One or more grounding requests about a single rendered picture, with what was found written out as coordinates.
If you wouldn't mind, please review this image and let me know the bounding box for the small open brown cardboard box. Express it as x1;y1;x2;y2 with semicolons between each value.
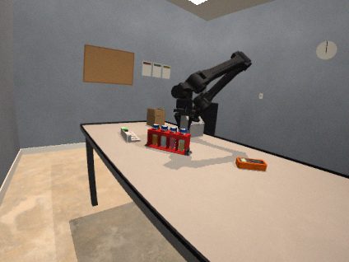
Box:
147;108;165;127

